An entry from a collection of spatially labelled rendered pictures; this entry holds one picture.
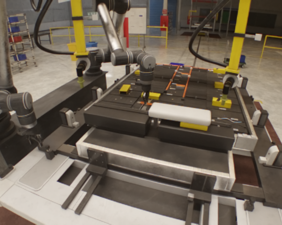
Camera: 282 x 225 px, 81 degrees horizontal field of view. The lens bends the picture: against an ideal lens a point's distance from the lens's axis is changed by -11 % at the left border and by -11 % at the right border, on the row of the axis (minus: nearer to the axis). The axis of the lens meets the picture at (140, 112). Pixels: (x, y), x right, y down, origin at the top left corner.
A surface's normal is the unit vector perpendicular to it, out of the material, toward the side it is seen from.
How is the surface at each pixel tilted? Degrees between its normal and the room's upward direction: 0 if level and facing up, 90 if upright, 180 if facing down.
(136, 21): 90
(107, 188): 0
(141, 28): 90
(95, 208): 0
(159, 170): 90
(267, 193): 0
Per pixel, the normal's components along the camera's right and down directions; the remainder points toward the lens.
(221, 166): 0.00, -0.87
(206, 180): -0.31, 0.47
